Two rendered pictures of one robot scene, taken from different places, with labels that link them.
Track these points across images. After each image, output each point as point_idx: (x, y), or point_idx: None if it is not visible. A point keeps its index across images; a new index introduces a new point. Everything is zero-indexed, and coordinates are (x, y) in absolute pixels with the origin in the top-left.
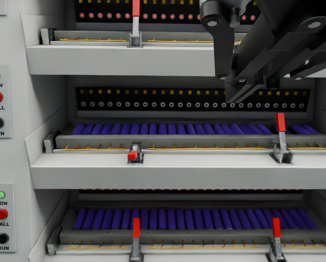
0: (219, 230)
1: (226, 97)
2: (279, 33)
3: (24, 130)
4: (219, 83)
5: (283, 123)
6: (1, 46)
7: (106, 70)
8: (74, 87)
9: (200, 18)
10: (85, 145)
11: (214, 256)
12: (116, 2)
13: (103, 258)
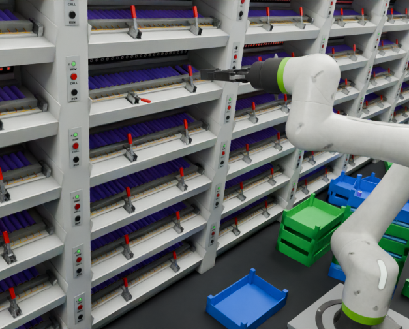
0: (157, 132)
1: (201, 78)
2: (239, 80)
3: (87, 94)
4: None
5: (191, 71)
6: (75, 44)
7: (124, 53)
8: None
9: (231, 81)
10: (99, 96)
11: (160, 145)
12: None
13: (113, 160)
